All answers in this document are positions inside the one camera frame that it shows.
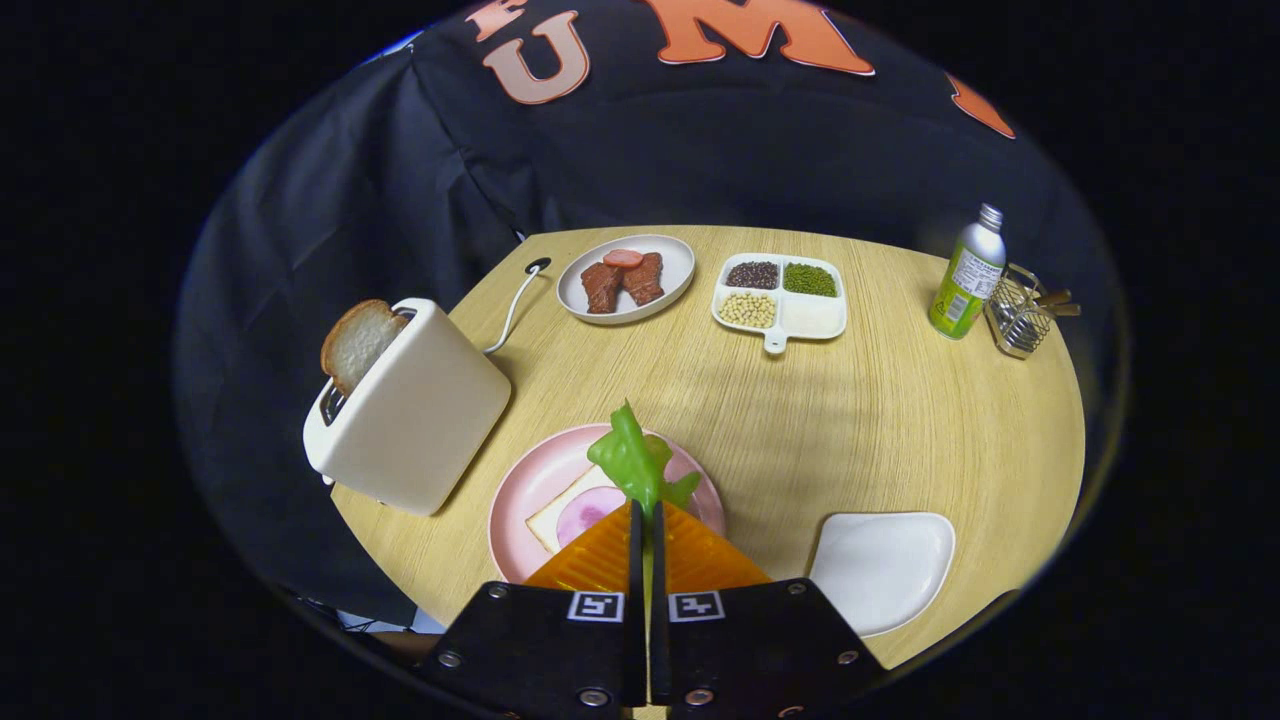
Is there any brown meat piece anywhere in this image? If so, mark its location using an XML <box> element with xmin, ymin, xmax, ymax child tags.
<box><xmin>622</xmin><ymin>252</ymin><xmax>666</xmax><ymax>307</ymax></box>
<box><xmin>581</xmin><ymin>262</ymin><xmax>626</xmax><ymax>315</ymax></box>

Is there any pile of green beans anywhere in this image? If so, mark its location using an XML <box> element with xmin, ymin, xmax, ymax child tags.
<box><xmin>782</xmin><ymin>262</ymin><xmax>839</xmax><ymax>298</ymax></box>

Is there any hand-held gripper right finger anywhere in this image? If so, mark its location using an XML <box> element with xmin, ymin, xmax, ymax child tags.
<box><xmin>650</xmin><ymin>500</ymin><xmax>891</xmax><ymax>720</ymax></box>

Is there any pile of yellow soybeans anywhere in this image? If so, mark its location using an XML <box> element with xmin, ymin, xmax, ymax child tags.
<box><xmin>718</xmin><ymin>292</ymin><xmax>778</xmax><ymax>330</ymax></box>

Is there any white toaster cable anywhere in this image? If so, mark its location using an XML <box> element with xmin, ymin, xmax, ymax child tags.
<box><xmin>485</xmin><ymin>265</ymin><xmax>546</xmax><ymax>356</ymax></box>

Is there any metal wire basket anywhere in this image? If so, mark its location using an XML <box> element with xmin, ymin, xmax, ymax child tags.
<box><xmin>985</xmin><ymin>263</ymin><xmax>1066</xmax><ymax>359</ymax></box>

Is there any toasted bread slice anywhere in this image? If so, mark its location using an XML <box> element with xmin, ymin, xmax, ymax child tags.
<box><xmin>320</xmin><ymin>299</ymin><xmax>411</xmax><ymax>397</ymax></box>

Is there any round white plate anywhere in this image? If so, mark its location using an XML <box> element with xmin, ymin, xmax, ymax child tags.
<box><xmin>556</xmin><ymin>234</ymin><xmax>697</xmax><ymax>326</ymax></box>

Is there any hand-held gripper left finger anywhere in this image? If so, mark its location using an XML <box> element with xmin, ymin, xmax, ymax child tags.
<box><xmin>415</xmin><ymin>500</ymin><xmax>649</xmax><ymax>720</ymax></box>

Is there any green silver bottle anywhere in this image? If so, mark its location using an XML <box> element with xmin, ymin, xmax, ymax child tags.
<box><xmin>928</xmin><ymin>203</ymin><xmax>1008</xmax><ymax>341</ymax></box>

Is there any white toaster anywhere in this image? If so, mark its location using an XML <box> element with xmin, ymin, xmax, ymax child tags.
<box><xmin>303</xmin><ymin>297</ymin><xmax>513</xmax><ymax>517</ymax></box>

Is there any white divided dish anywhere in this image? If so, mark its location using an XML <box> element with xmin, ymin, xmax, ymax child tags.
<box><xmin>711</xmin><ymin>253</ymin><xmax>849</xmax><ymax>356</ymax></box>

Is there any black backdrop cloth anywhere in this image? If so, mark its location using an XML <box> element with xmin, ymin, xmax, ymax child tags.
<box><xmin>172</xmin><ymin>0</ymin><xmax>1131</xmax><ymax>641</ymax></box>

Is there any white square plate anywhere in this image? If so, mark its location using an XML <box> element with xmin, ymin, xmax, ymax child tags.
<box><xmin>808</xmin><ymin>512</ymin><xmax>957</xmax><ymax>639</ymax></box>

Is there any pink ham slice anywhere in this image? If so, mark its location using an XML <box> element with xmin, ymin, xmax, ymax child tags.
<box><xmin>557</xmin><ymin>486</ymin><xmax>629</xmax><ymax>546</ymax></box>

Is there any white bread slice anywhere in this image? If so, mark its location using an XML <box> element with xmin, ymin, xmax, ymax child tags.
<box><xmin>525</xmin><ymin>465</ymin><xmax>631</xmax><ymax>554</ymax></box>

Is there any pink plate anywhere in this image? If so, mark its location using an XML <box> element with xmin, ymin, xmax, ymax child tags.
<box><xmin>488</xmin><ymin>423</ymin><xmax>728</xmax><ymax>586</ymax></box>

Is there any green lettuce leaf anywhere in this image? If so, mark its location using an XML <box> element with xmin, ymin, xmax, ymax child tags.
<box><xmin>587</xmin><ymin>400</ymin><xmax>703</xmax><ymax>521</ymax></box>

